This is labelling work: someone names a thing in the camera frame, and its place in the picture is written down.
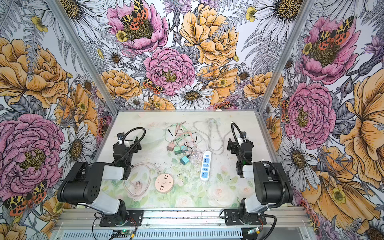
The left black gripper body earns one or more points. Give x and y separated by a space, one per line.
120 147

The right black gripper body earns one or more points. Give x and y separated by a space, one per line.
240 149

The white blue power strip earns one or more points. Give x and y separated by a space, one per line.
206 166

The pink charger plug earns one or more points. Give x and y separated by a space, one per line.
170 147

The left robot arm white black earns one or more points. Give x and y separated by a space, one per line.
82 185

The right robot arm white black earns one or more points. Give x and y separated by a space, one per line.
270 184

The teal green charger plug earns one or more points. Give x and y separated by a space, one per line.
184 149

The round pink power socket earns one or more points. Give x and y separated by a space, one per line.
164 183

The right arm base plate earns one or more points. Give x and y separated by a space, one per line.
235 217

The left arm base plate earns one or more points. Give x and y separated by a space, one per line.
132 218

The aluminium front rail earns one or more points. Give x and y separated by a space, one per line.
285 223

